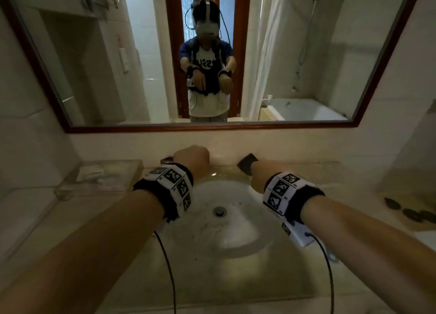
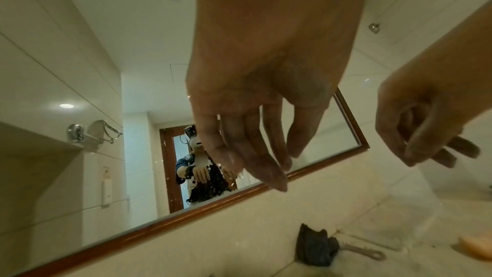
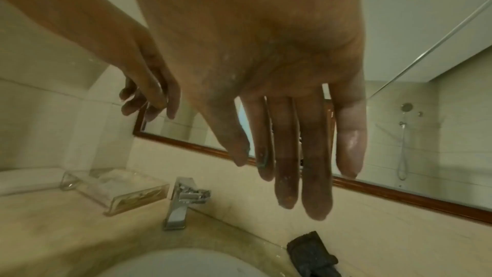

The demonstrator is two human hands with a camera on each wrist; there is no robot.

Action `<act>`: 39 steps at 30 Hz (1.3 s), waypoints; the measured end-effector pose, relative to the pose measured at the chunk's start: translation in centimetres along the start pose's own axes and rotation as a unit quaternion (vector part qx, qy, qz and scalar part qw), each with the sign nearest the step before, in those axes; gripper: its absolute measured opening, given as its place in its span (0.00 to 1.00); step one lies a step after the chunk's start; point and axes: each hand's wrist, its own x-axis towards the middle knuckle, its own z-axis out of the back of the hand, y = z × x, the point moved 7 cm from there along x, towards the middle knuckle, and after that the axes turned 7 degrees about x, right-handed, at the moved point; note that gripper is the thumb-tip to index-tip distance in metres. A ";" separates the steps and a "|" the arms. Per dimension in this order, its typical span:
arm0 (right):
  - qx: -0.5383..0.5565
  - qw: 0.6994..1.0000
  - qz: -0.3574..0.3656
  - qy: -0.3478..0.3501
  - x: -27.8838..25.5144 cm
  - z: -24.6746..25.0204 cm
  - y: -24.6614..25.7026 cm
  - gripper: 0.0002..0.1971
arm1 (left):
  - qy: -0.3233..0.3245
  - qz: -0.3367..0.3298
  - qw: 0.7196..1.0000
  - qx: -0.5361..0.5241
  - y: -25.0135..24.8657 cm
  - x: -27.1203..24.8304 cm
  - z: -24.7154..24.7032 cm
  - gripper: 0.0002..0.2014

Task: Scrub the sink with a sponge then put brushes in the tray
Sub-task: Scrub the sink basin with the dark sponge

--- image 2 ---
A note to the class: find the clear acrylic tray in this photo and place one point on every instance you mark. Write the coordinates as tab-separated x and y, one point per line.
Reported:
423	218

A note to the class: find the wood-framed mirror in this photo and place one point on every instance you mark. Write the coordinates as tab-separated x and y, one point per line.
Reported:
115	87

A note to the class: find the person's right hand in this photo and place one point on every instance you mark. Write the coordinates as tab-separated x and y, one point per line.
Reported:
426	87

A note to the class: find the person's right forearm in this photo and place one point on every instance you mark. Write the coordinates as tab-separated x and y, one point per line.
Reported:
469	66

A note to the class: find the orange soap bar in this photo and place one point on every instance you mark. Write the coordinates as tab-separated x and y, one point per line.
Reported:
478	248

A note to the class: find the person's left hand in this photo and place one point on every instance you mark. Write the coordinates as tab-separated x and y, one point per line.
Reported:
269	56

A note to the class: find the metal heart-shaped wall hook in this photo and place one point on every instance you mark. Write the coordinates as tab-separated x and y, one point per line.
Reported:
374	28

